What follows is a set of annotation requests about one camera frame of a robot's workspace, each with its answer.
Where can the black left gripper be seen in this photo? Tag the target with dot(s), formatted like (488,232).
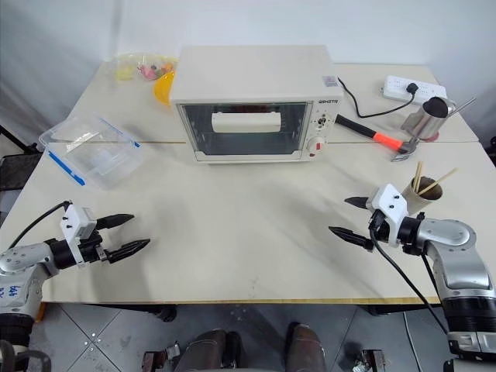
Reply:
(92,250)

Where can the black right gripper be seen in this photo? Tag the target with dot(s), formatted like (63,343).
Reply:
(380,228)

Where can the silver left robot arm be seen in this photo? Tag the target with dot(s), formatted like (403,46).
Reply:
(19,260)

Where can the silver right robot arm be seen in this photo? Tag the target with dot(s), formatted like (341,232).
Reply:
(453,236)

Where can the white control knob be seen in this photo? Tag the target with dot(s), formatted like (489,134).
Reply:
(322,122)

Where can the white toaster oven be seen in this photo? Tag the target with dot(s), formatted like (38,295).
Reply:
(252,73)

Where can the brown paper cup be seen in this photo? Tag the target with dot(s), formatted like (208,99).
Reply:
(412,199)

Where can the clear plastic container blue lid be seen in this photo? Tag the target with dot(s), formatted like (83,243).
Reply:
(108,166)

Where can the wooden chopstick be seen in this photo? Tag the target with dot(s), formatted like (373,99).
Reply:
(417,176)
(441,179)
(420,178)

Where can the black table caster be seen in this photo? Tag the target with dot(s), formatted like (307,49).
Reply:
(166,314)

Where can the stainless steel pitcher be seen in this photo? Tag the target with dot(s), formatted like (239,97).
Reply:
(422,122)

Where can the clear plastic storage box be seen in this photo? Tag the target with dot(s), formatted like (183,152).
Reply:
(66,129)

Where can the black chair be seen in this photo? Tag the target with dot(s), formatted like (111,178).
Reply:
(15,170)

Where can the white power strip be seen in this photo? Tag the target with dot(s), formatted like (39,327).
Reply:
(395,87)

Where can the dark rounded shape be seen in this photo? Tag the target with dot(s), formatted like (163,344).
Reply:
(306,348)
(211,350)

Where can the black power plug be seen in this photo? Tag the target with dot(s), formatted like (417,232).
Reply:
(412,88)

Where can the orange plastic bowl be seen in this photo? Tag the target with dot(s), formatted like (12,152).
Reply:
(164,89)

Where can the thin metal rod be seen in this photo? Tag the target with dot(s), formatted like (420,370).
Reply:
(465,105)

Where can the clear bag of small toys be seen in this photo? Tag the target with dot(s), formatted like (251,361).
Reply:
(147,67)

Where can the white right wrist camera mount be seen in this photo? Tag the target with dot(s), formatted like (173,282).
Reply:
(391,205)

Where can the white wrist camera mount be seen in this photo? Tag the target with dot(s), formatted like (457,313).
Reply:
(391,205)
(76,224)

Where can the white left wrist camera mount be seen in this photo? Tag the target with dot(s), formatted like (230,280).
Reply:
(76,224)

